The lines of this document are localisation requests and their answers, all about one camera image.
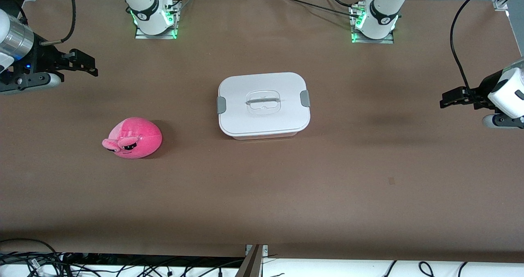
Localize pink plush toy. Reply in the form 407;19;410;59
102;117;163;160

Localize white box lid grey latches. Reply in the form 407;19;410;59
216;72;311;137

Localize pink translucent plastic box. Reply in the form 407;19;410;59
230;131;299;141

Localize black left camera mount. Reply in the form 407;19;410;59
474;70;509;106

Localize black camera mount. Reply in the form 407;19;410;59
474;70;509;106
0;59;62;92

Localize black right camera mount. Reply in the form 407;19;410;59
0;59;62;92

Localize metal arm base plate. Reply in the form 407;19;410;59
135;1;179;40
351;3;395;45

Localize black cable across table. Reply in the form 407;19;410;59
280;0;366;20

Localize tangled black cable bundle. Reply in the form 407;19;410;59
0;238;246;277

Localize aluminium frame post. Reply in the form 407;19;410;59
235;244;269;277

